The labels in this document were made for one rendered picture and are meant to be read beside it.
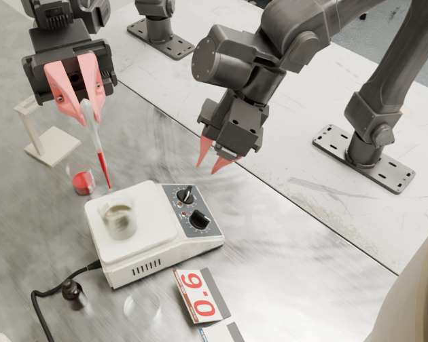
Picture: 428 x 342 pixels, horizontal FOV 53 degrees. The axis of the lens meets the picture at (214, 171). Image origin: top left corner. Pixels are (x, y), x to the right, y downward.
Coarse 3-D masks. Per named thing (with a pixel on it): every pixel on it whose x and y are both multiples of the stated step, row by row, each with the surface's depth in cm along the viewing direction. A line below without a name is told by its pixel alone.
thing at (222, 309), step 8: (200, 272) 71; (208, 272) 71; (176, 280) 66; (208, 280) 70; (208, 288) 69; (216, 288) 69; (216, 296) 68; (216, 304) 67; (224, 304) 67; (224, 312) 66; (200, 320) 63; (208, 320) 64; (216, 320) 65
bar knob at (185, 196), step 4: (188, 188) 74; (180, 192) 75; (184, 192) 75; (188, 192) 73; (180, 196) 74; (184, 196) 73; (188, 196) 73; (192, 196) 75; (180, 200) 74; (184, 200) 73; (188, 200) 74; (192, 200) 75
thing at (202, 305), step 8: (184, 272) 68; (192, 272) 69; (184, 280) 67; (192, 280) 68; (200, 280) 69; (192, 288) 66; (200, 288) 68; (192, 296) 65; (200, 296) 66; (208, 296) 67; (192, 304) 64; (200, 304) 65; (208, 304) 66; (200, 312) 64; (208, 312) 65; (216, 312) 66
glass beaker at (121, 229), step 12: (108, 192) 62; (120, 192) 63; (96, 204) 61; (108, 204) 64; (132, 204) 63; (120, 216) 59; (132, 216) 62; (108, 228) 62; (120, 228) 61; (132, 228) 63; (120, 240) 64
